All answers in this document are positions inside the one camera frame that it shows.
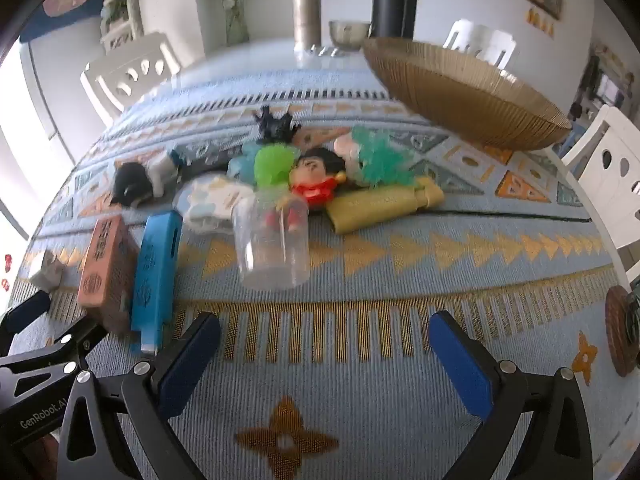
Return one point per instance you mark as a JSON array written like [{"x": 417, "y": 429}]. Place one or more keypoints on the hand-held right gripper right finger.
[{"x": 460, "y": 365}]

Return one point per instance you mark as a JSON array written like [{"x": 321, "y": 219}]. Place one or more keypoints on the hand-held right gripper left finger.
[{"x": 182, "y": 365}]

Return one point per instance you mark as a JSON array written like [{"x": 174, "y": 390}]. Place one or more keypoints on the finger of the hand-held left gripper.
[
  {"x": 75, "y": 342},
  {"x": 27, "y": 309}
]

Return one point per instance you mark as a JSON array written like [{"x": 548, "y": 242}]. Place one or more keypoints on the blue slim box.
[{"x": 155, "y": 275}]

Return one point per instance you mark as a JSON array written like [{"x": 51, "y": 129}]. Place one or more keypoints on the clear correction tape dispenser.
[{"x": 210, "y": 202}]

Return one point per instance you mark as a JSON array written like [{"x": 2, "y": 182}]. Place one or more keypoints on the yellow tube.
[{"x": 375, "y": 207}]

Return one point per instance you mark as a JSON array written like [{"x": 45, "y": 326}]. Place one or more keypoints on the teal spiky toy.
[{"x": 385, "y": 160}]

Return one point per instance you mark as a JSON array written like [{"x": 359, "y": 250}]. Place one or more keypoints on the red robed figurine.
[{"x": 316, "y": 180}]

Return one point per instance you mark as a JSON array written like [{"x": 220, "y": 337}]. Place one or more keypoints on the black dragon toy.
[{"x": 274, "y": 125}]

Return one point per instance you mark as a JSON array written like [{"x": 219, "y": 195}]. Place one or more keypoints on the golden ribbed bowl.
[{"x": 465, "y": 95}]

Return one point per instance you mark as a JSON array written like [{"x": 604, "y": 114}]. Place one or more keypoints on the small grey block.
[{"x": 46, "y": 272}]

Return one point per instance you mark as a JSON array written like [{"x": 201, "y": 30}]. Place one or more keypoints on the red window decal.
[{"x": 8, "y": 265}]

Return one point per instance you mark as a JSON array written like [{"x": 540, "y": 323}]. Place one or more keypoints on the pink box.
[{"x": 105, "y": 275}]

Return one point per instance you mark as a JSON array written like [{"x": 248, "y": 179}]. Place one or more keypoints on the blue patterned tablecloth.
[{"x": 380, "y": 300}]

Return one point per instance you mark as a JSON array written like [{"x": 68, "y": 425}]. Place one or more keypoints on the clear plastic cup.
[{"x": 272, "y": 255}]

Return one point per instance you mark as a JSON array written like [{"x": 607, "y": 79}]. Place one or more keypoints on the round woven coaster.
[{"x": 620, "y": 332}]

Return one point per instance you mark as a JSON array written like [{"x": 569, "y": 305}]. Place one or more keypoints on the black and white toy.
[{"x": 137, "y": 180}]

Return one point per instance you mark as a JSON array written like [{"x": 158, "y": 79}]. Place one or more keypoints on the green spiky toy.
[{"x": 272, "y": 170}]

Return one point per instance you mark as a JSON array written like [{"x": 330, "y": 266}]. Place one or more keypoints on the white refrigerator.
[{"x": 65, "y": 90}]

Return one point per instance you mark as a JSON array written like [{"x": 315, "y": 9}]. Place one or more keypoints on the white chair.
[
  {"x": 130, "y": 75},
  {"x": 477, "y": 40},
  {"x": 612, "y": 195}
]

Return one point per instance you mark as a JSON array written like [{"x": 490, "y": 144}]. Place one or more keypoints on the white planter with blue flowers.
[{"x": 120, "y": 15}]

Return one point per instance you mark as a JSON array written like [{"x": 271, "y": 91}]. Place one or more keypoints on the blue cloth with orange oval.
[{"x": 65, "y": 2}]

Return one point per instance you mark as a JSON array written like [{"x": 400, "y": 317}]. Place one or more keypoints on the cluttered shelf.
[{"x": 605, "y": 85}]

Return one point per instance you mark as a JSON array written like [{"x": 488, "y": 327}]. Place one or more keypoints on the small metal bowl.
[{"x": 349, "y": 34}]

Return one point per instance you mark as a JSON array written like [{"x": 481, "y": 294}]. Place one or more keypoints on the glass vase with flowers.
[{"x": 235, "y": 15}]

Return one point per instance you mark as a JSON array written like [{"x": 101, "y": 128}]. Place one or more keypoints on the black round pillar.
[{"x": 395, "y": 0}]

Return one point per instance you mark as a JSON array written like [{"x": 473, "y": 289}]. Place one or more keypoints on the silver metal canister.
[{"x": 306, "y": 15}]

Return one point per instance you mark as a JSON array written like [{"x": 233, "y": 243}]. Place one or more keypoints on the yellow wall decals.
[{"x": 540, "y": 22}]

